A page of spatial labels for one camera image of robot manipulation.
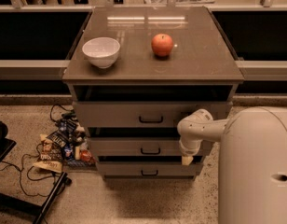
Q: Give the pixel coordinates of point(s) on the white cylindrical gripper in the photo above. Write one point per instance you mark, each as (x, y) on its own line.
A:
(186, 149)

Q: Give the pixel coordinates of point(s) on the grey drawer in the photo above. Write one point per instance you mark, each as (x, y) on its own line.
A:
(143, 114)
(131, 146)
(149, 169)

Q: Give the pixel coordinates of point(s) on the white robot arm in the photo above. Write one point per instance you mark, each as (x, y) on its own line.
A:
(252, 169)

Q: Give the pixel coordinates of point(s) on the grey drawer cabinet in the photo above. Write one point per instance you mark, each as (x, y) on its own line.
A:
(200, 68)

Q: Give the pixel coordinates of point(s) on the grey bottom drawer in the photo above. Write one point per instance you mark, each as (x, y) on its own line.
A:
(149, 169)

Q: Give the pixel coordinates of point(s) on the grey top drawer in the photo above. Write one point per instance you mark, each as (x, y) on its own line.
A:
(143, 114)

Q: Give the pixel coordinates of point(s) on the red snack packet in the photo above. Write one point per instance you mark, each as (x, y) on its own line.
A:
(86, 156)

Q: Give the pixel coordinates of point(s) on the red apple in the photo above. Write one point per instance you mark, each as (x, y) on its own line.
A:
(162, 45)

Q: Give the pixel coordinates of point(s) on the dark blue snack bag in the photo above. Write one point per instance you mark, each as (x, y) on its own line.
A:
(63, 135)

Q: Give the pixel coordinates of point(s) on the tan chip bag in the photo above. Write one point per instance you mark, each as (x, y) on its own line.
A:
(50, 157)

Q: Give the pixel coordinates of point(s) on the white ceramic bowl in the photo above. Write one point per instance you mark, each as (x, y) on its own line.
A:
(101, 52)

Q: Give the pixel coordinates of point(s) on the grey horizontal rail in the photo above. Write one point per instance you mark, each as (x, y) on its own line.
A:
(32, 69)

